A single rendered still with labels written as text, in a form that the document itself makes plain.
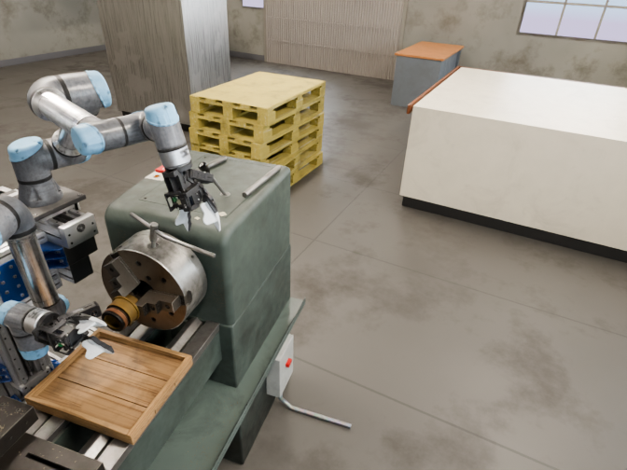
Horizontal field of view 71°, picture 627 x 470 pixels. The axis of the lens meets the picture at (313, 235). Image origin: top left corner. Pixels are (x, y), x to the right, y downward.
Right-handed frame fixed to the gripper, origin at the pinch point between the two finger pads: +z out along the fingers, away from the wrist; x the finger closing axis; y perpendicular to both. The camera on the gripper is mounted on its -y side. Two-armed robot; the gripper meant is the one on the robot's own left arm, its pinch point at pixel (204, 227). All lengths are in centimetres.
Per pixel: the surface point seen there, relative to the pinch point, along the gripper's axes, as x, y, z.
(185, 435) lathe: -25, 16, 76
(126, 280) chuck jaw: -26.7, 9.7, 12.8
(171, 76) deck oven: -289, -394, -1
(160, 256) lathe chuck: -16.0, 4.1, 7.7
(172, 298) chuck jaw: -13.5, 8.3, 20.0
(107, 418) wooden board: -23, 37, 40
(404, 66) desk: -43, -646, 63
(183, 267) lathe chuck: -11.8, 1.0, 13.3
